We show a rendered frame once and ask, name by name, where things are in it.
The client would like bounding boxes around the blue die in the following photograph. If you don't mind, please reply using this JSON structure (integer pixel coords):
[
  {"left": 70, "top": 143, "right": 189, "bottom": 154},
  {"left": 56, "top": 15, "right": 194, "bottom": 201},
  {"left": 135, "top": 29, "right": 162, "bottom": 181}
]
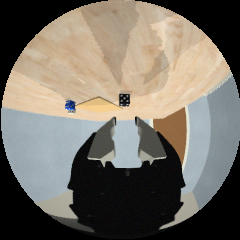
[{"left": 65, "top": 100, "right": 75, "bottom": 110}]

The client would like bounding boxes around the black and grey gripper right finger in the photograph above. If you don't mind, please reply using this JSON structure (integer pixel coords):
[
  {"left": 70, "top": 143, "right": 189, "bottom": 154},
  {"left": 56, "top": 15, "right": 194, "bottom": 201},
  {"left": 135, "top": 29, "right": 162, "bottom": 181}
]
[{"left": 135, "top": 116, "right": 186, "bottom": 188}]

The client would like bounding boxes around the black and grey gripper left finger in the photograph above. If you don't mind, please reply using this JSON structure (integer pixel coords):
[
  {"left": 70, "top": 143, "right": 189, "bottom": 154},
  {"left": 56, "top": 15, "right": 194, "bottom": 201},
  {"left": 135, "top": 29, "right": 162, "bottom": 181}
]
[{"left": 67, "top": 116, "right": 116, "bottom": 190}]

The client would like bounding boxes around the tan square mat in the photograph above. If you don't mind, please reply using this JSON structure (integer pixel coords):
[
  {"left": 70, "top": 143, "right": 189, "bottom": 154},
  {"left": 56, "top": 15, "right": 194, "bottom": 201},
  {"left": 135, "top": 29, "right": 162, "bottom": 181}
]
[{"left": 75, "top": 96, "right": 123, "bottom": 113}]

